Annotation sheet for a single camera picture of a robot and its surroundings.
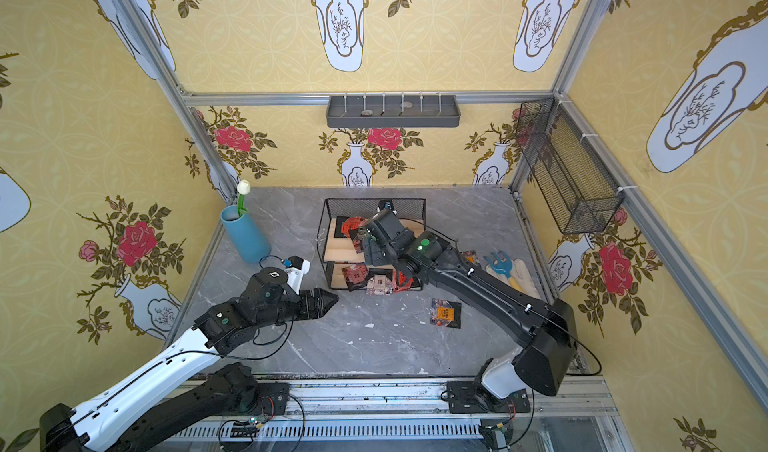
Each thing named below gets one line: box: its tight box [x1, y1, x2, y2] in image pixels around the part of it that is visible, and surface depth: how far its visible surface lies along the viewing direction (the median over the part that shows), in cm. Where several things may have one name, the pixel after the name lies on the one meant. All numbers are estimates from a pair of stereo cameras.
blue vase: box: [220, 205, 272, 264], surface depth 90 cm
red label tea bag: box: [341, 216, 368, 239], surface depth 92 cm
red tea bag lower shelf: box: [394, 271, 415, 293], surface depth 94 cm
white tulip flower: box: [236, 179, 251, 217], surface depth 83 cm
